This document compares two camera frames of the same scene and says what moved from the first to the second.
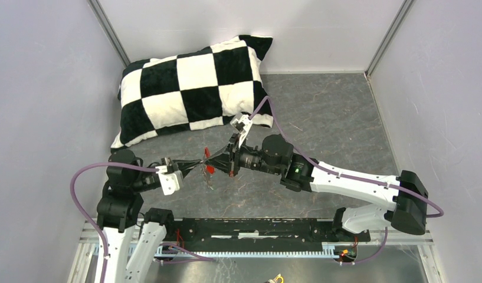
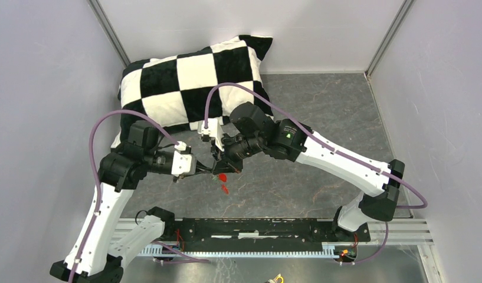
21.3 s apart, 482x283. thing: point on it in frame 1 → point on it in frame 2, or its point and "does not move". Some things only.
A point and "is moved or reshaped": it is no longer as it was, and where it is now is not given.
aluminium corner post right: (405, 9) does not move
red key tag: (210, 169) is moved or reshaped
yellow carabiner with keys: (275, 280) does not move
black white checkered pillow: (198, 88) does not move
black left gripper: (184, 165) → (199, 168)
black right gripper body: (235, 152) does not move
